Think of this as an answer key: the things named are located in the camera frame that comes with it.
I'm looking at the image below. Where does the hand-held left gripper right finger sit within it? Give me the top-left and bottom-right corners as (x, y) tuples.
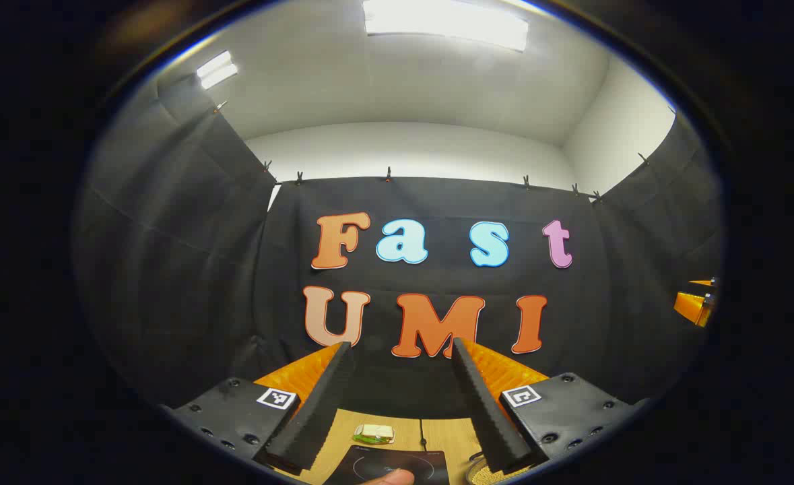
(451, 337), (650, 474)

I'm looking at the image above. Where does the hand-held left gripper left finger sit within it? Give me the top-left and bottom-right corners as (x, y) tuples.
(161, 342), (357, 472)

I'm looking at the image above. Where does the steel pot with black handles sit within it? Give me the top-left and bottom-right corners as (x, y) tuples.
(467, 453), (506, 485)

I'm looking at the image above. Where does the black induction cooktop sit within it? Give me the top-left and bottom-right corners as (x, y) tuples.
(323, 445), (451, 485)

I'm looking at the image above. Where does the small ceiling light panel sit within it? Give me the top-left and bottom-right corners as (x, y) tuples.
(196, 51), (239, 90)

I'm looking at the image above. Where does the large ceiling light panel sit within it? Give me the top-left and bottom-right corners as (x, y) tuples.
(362, 0), (530, 53)

